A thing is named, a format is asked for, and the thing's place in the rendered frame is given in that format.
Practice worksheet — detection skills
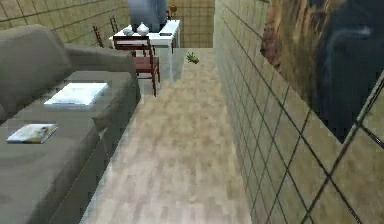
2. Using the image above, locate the grey-brown sofa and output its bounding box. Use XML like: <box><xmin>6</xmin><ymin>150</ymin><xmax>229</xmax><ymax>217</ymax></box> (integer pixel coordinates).
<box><xmin>0</xmin><ymin>23</ymin><xmax>142</xmax><ymax>224</ymax></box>

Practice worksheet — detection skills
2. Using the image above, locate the green house plant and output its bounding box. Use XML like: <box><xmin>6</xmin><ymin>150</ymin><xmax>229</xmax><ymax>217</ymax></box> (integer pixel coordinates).
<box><xmin>185</xmin><ymin>51</ymin><xmax>200</xmax><ymax>65</ymax></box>

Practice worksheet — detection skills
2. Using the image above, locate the dark red wooden chair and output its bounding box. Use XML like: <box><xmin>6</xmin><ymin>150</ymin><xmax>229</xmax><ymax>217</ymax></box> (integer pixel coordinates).
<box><xmin>165</xmin><ymin>3</ymin><xmax>178</xmax><ymax>21</ymax></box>
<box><xmin>112</xmin><ymin>34</ymin><xmax>161</xmax><ymax>98</ymax></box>

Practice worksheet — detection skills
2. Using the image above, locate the white table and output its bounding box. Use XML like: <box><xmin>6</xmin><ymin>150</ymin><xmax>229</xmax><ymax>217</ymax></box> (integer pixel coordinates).
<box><xmin>108</xmin><ymin>19</ymin><xmax>182</xmax><ymax>54</ymax></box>

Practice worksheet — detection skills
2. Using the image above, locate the white teapot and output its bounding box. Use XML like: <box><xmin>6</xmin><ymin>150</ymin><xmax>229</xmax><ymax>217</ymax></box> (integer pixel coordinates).
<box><xmin>136</xmin><ymin>22</ymin><xmax>150</xmax><ymax>37</ymax></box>

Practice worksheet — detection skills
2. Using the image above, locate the yellow and white book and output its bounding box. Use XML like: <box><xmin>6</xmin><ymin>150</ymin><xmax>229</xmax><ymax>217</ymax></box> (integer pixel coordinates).
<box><xmin>6</xmin><ymin>123</ymin><xmax>59</xmax><ymax>145</ymax></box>

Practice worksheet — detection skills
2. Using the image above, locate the grey-blue wall painting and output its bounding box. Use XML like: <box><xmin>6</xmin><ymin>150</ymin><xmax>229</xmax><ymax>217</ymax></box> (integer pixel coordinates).
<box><xmin>126</xmin><ymin>0</ymin><xmax>168</xmax><ymax>33</ymax></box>

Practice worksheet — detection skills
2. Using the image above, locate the brown and blue wall painting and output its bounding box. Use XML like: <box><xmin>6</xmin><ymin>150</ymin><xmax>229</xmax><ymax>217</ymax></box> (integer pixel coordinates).
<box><xmin>259</xmin><ymin>0</ymin><xmax>384</xmax><ymax>144</ymax></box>

